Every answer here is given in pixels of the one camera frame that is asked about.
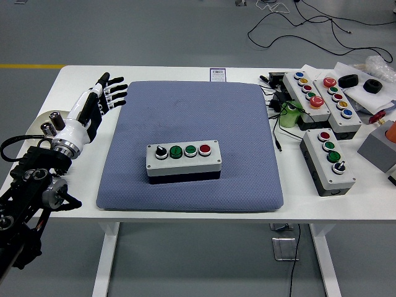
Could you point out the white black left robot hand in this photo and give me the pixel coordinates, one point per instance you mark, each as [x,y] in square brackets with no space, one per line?
[74,130]

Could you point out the grey four-button control box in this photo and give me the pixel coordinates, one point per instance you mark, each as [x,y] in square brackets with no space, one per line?
[185,162]
[318,161]

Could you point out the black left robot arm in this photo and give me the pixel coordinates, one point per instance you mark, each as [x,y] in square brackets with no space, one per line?
[28,188]

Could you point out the grey five-button control box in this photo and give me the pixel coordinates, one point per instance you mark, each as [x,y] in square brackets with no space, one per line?
[349,123]
[297,88]

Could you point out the dark cylindrical battery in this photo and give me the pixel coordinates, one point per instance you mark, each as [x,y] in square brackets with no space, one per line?
[49,129]
[58,121]

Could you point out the white shallow dish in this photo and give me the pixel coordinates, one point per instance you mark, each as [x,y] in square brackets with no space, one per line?
[40,119]

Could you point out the blue-grey textured mat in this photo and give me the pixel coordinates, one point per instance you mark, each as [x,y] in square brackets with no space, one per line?
[201,114]

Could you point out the white table leg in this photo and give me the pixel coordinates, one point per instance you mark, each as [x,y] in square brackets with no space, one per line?
[328,263]
[105,263]

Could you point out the barcode label sticker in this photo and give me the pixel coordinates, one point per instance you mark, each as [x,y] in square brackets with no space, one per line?
[218,75]

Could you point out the black electronic device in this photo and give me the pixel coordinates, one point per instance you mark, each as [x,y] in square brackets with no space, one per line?
[275,79]

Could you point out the black power adapter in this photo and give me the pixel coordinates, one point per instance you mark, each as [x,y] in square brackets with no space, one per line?
[280,99]

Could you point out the light green plastic cylinder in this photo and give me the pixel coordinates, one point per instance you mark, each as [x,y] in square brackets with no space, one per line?
[289,117]

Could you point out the metal floor plate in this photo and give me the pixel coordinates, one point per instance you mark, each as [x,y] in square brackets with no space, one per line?
[281,250]

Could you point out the white paper sheet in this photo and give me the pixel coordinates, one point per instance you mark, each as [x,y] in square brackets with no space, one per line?
[371,100]

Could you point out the grey block box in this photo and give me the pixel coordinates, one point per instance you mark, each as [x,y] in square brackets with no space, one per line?
[377,148]

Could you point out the clear bubble wrap bag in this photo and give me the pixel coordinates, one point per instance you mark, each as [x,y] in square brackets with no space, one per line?
[382,68]

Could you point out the orange object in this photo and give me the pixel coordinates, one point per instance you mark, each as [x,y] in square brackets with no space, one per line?
[392,131]

